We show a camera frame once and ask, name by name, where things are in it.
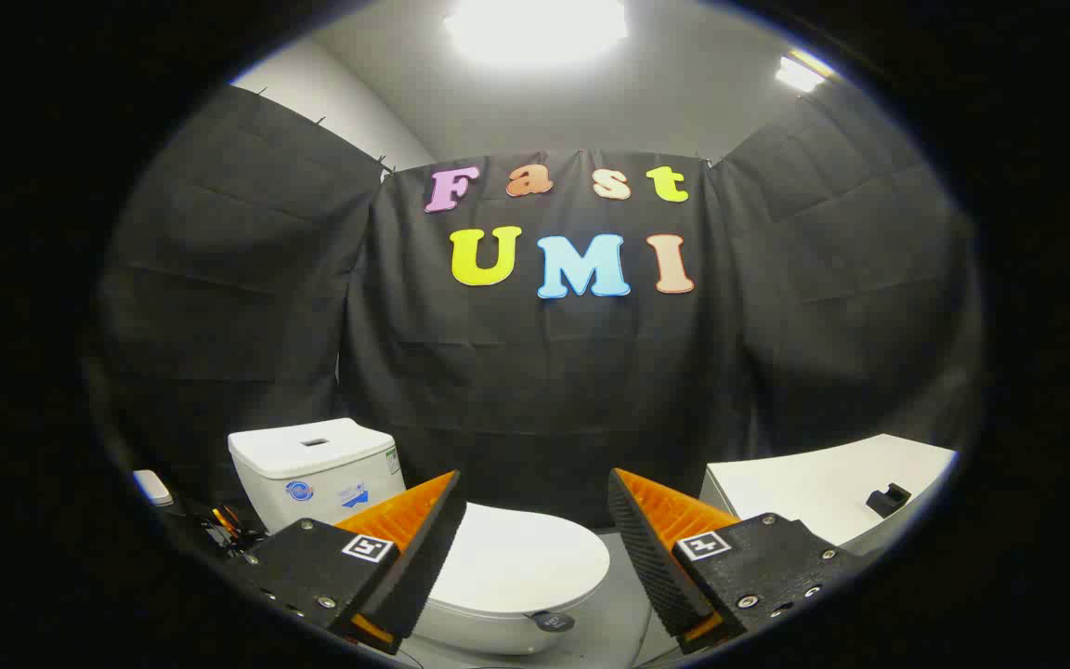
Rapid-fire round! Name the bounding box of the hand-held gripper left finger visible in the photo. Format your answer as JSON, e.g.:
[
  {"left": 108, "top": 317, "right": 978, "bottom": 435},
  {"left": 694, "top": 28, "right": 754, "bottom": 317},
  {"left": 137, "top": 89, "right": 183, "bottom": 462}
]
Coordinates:
[{"left": 224, "top": 469, "right": 468, "bottom": 656}]

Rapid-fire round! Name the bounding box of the black backdrop cloth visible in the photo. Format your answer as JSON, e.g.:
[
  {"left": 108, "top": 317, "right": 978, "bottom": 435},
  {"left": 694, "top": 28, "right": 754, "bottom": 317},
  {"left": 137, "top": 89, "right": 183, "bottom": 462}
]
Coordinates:
[{"left": 94, "top": 85, "right": 982, "bottom": 531}]

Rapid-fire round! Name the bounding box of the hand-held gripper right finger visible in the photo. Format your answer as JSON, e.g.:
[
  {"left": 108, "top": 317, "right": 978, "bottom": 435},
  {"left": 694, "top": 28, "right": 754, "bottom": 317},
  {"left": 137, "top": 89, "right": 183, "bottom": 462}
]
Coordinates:
[{"left": 607, "top": 467, "right": 861, "bottom": 654}]

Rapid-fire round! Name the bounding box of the tangle of black orange cables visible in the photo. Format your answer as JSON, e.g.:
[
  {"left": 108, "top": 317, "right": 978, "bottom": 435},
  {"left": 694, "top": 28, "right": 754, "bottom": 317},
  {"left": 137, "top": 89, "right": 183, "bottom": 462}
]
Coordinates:
[{"left": 187, "top": 502, "right": 267, "bottom": 558}]

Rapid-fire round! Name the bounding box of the large ceiling light panel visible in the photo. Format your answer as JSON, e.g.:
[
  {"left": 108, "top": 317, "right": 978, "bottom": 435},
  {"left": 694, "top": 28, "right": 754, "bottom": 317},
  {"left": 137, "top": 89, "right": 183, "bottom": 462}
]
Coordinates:
[{"left": 442, "top": 0, "right": 629, "bottom": 66}]

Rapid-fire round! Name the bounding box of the small white object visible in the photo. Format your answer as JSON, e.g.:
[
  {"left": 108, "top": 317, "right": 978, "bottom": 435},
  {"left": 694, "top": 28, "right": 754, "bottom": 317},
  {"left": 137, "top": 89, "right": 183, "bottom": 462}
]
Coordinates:
[{"left": 133, "top": 469, "right": 175, "bottom": 507}]

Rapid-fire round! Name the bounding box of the black holder block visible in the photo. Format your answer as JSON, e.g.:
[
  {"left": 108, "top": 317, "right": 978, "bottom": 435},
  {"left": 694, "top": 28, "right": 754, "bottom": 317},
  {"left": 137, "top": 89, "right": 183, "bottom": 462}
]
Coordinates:
[{"left": 867, "top": 483, "right": 912, "bottom": 518}]

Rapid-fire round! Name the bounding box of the white cabinet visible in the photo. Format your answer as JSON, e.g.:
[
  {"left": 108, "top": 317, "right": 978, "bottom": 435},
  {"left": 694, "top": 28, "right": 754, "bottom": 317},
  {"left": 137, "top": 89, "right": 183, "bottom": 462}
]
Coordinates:
[{"left": 700, "top": 433, "right": 959, "bottom": 558}]

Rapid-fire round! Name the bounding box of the small ceiling light panel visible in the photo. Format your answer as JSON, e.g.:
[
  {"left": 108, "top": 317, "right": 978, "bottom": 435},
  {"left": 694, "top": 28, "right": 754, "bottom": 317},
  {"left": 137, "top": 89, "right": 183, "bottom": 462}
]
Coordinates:
[{"left": 775, "top": 51, "right": 833, "bottom": 94}]

